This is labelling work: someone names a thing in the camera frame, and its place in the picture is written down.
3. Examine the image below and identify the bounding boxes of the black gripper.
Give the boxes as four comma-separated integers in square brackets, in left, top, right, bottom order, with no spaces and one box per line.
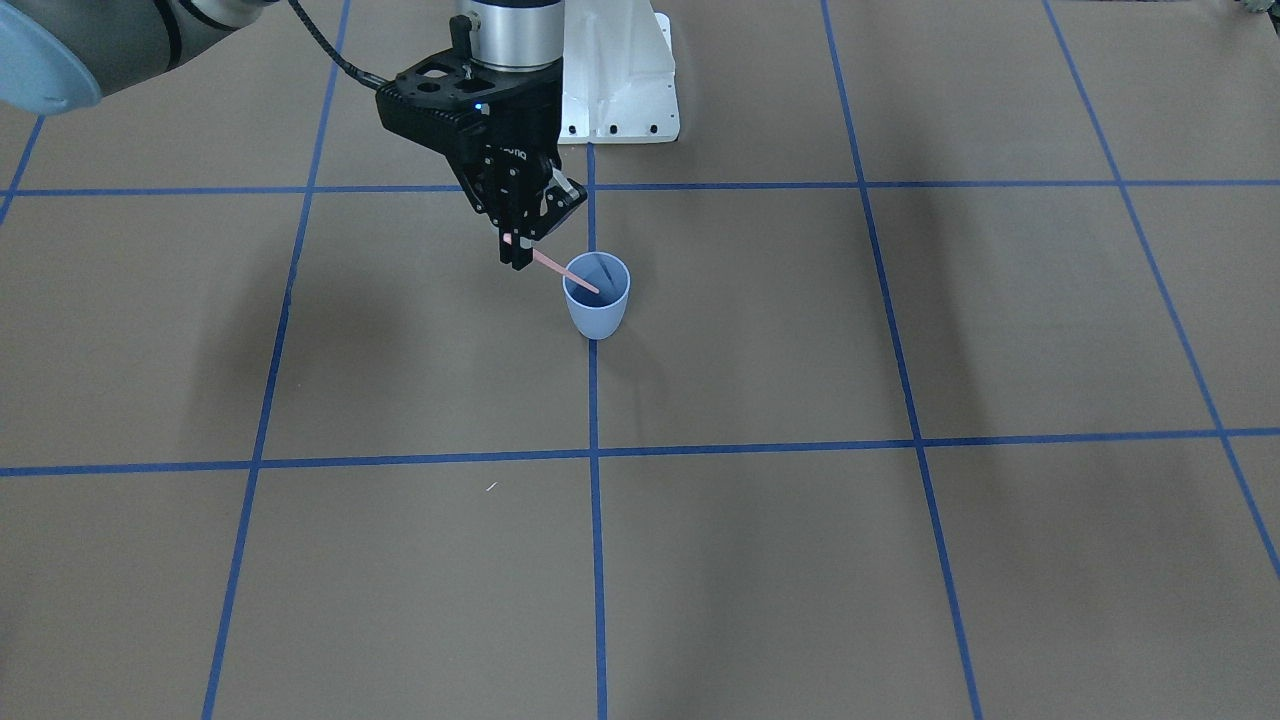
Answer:
[453,60,588,272]

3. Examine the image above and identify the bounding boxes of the pink chopstick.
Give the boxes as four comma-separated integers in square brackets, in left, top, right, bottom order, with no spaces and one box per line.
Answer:
[500,233,600,295]

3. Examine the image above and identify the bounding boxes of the blue plastic cup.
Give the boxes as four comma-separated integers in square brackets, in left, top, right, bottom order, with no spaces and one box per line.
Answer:
[562,251,632,341]

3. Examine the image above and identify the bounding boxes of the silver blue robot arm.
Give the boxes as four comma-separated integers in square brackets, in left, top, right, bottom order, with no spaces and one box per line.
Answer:
[1,1,588,270]

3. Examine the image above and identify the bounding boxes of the brown paper table cover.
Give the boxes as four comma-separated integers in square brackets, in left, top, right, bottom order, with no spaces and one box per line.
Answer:
[3,1,1277,719]

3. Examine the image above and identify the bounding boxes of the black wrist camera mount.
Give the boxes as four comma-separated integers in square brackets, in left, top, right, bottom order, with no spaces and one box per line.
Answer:
[375,50,485,155]

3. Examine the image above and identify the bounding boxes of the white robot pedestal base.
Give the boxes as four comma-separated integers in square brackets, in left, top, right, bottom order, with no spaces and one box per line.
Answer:
[559,1,681,145]

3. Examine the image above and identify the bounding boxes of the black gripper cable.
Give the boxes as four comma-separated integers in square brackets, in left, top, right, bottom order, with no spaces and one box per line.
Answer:
[285,0,390,94]

